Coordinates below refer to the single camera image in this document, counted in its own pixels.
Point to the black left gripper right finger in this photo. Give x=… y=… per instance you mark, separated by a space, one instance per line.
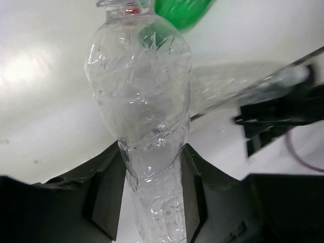
x=259 y=208

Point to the green plastic bottle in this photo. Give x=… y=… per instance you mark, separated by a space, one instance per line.
x=183 y=15

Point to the clear bottle with white cap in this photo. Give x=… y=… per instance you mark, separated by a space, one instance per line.
x=240 y=84

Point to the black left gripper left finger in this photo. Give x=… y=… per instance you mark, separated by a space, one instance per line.
x=81 y=205

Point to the clear crinkled plastic bottle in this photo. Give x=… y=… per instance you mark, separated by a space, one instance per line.
x=139 y=66

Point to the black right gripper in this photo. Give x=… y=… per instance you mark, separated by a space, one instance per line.
x=263 y=122

